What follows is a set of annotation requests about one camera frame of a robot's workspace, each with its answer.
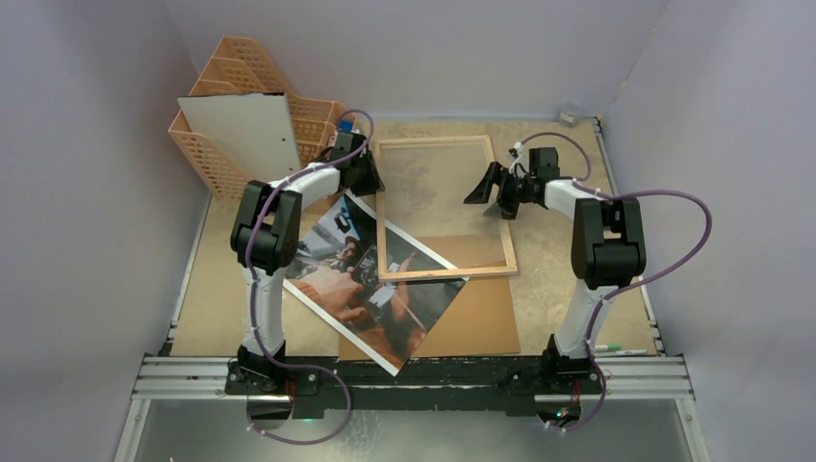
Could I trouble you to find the white wooden picture frame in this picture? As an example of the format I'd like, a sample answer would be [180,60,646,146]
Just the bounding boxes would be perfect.
[373,134,519,284]

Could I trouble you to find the printed photo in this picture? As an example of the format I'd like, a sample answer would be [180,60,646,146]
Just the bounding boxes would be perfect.
[284,194,466,375]

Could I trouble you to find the brown cardboard backing board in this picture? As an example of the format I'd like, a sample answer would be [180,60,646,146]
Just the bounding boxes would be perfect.
[360,235,521,368]

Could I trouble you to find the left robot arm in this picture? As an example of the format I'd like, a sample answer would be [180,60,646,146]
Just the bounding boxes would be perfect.
[230,130,384,394]

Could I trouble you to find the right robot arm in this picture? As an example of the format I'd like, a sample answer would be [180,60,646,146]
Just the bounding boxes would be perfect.
[464,147,647,392]

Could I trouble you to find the small clear jar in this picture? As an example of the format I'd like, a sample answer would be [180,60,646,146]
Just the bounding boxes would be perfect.
[559,102,583,127]

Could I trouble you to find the white board in organizer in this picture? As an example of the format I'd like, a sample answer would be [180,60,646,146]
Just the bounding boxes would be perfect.
[177,92,301,182]

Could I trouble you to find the orange plastic desk organizer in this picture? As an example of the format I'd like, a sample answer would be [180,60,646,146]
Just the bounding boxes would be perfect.
[168,36,356,200]

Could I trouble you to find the white marker pen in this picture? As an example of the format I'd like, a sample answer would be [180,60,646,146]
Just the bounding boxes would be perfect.
[614,349,649,356]

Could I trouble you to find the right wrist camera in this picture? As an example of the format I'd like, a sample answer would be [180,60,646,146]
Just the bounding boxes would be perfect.
[508,141,526,164]

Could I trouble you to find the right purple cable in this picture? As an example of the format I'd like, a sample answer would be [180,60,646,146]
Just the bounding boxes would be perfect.
[519,132,714,358]

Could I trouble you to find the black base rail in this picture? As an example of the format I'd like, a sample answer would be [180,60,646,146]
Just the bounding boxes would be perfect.
[130,355,696,419]

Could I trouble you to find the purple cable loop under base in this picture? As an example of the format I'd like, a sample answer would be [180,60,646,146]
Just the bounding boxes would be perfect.
[246,366,356,447]

